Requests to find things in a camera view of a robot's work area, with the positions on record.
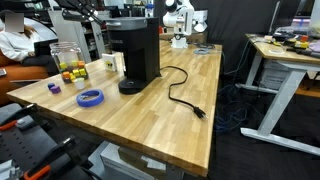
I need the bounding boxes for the cluttered wooden side table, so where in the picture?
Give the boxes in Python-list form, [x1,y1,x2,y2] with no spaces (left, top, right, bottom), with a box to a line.
[234,32,320,158]

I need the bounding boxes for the grey metal cabinet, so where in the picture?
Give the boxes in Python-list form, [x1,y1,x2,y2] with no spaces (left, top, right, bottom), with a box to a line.
[47,9,113,65]

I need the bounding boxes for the pink cloth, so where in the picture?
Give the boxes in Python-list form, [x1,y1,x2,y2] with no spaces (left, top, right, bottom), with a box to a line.
[309,39,320,53]

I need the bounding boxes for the glass jar of coloured cubes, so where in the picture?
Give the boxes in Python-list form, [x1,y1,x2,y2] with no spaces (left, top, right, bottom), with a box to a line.
[49,41,90,85]

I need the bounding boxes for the person in white hoodie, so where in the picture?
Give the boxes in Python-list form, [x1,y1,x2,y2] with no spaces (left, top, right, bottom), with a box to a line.
[0,9,60,77]

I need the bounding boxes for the blue floor cables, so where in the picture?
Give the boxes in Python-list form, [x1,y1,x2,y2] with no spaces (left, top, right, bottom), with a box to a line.
[214,83,256,135]

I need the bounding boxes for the white box under table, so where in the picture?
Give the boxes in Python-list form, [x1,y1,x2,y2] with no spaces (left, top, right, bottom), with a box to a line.
[87,141,169,180]

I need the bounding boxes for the black mount with orange clamps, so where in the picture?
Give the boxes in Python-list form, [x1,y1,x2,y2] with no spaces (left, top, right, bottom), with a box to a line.
[0,102,103,180]

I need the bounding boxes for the blue masking tape roll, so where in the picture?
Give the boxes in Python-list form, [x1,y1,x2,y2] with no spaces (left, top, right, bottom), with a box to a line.
[75,88,106,109]

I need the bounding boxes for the purple cube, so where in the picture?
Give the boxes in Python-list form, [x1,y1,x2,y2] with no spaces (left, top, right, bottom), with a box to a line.
[49,85,63,95]

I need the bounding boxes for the large brown cardboard box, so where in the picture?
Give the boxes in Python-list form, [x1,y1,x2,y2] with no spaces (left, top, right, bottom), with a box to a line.
[158,30,208,45]

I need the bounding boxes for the white box with smiley print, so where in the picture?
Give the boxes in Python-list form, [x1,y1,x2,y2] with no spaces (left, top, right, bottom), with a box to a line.
[101,52,119,73]

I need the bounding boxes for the white coffee pod green lid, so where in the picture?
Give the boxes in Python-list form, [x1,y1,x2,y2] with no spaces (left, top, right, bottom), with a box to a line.
[73,76,86,91]

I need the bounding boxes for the grey storage unit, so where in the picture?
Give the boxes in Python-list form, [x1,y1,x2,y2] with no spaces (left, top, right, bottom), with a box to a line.
[259,59,301,92]

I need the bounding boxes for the black laptop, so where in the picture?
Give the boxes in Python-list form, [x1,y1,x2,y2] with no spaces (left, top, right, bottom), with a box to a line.
[33,38,60,58]

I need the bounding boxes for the clear tape ring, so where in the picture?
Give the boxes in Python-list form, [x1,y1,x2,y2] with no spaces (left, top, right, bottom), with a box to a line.
[268,48,287,56]

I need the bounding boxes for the grey cable coil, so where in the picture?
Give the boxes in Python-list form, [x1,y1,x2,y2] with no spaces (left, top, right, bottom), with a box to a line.
[192,47,211,56]

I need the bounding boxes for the black single-serve coffee maker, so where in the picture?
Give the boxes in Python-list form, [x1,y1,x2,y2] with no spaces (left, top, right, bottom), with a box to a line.
[105,16,162,96]

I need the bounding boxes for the black backdrop curtain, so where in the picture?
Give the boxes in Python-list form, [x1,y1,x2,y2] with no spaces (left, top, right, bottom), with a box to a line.
[188,0,279,79]

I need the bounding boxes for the black coffee maker power cord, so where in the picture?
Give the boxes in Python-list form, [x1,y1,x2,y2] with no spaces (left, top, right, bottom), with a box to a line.
[159,65,208,121]

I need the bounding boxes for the black cable coil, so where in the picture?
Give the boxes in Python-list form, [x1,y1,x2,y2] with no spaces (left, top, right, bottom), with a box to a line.
[194,42,218,51]

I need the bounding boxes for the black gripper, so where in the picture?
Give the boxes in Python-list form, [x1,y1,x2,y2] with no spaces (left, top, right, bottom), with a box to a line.
[54,0,104,26]

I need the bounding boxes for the yellow hand tool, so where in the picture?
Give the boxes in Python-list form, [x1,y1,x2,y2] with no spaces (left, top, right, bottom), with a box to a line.
[294,39,311,50]

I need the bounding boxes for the orange sofa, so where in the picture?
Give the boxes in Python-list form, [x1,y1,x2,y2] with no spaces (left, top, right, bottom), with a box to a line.
[0,49,52,107]

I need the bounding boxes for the grey metal table frame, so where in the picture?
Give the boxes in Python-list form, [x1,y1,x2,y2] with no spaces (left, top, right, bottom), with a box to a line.
[164,163,185,180]

